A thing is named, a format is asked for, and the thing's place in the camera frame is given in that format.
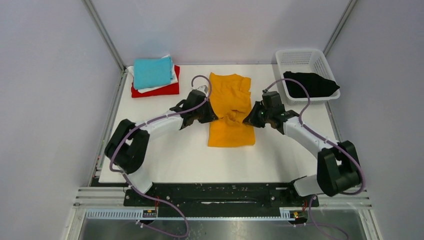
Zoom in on folded white t shirt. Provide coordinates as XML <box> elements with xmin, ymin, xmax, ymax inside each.
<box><xmin>127</xmin><ymin>54</ymin><xmax>179</xmax><ymax>94</ymax></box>

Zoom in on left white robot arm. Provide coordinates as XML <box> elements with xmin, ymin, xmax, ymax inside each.
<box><xmin>104</xmin><ymin>85</ymin><xmax>218</xmax><ymax>206</ymax></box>

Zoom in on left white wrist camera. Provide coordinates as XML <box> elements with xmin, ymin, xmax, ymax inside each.
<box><xmin>196</xmin><ymin>85</ymin><xmax>209</xmax><ymax>95</ymax></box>

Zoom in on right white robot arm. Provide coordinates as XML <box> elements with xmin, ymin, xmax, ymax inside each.
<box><xmin>243</xmin><ymin>91</ymin><xmax>363</xmax><ymax>206</ymax></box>

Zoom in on folded blue t shirt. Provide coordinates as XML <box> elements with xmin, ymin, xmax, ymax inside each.
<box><xmin>133</xmin><ymin>55</ymin><xmax>175</xmax><ymax>91</ymax></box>

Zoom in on yellow t shirt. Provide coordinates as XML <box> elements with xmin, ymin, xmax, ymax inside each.
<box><xmin>207</xmin><ymin>72</ymin><xmax>256</xmax><ymax>148</ymax></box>

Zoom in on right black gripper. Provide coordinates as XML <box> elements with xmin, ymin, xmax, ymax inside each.
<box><xmin>243</xmin><ymin>100</ymin><xmax>273</xmax><ymax>128</ymax></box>

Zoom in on aluminium frame rails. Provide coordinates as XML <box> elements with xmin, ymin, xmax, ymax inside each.
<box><xmin>65</xmin><ymin>0</ymin><xmax>382</xmax><ymax>240</ymax></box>

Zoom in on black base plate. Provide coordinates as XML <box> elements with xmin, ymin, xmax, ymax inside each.
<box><xmin>123</xmin><ymin>182</ymin><xmax>312</xmax><ymax>218</ymax></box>

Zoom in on black t shirt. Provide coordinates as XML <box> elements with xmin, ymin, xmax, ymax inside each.
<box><xmin>283</xmin><ymin>71</ymin><xmax>340</xmax><ymax>99</ymax></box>

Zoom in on folded red t shirt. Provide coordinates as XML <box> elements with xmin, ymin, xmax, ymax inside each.
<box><xmin>131</xmin><ymin>64</ymin><xmax>180</xmax><ymax>98</ymax></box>

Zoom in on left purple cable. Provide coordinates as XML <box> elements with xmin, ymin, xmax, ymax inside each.
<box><xmin>109</xmin><ymin>75</ymin><xmax>213</xmax><ymax>239</ymax></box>

